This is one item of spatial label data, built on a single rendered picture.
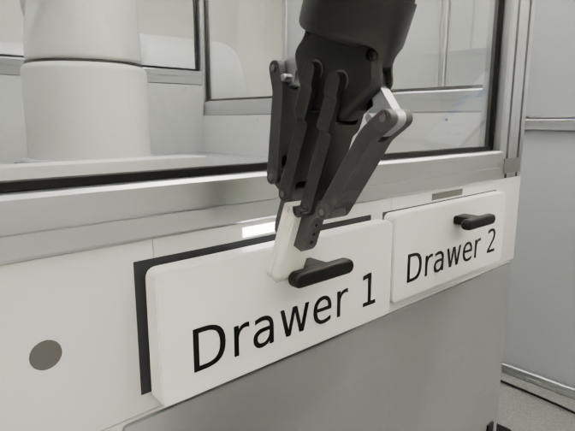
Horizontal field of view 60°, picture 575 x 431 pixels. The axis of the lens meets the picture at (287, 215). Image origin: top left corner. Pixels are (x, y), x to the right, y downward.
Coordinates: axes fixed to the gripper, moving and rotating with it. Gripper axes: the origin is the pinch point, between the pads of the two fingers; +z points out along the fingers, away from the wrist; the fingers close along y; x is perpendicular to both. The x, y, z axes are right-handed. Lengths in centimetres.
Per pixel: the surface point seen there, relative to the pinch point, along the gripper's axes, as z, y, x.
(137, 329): 8.0, -3.3, -11.5
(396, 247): 6.0, -2.1, 20.6
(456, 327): 21.8, 1.8, 39.7
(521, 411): 100, 0, 145
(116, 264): 2.7, -5.2, -12.8
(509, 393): 103, -8, 154
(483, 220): 2.9, 0.7, 34.8
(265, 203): -0.3, -6.0, 1.7
